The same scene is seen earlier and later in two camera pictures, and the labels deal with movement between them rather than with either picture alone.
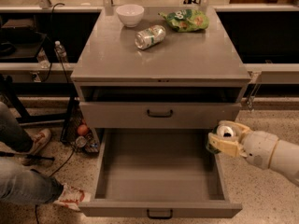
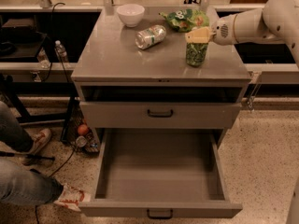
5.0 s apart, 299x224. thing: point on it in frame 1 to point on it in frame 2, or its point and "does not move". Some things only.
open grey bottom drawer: [160, 173] does not move
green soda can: [223, 132] to [195, 53]
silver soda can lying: [150, 36] does not move
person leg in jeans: [21, 184] does not move
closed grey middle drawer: [156, 115] does not move
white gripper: [260, 148] to [222, 30]
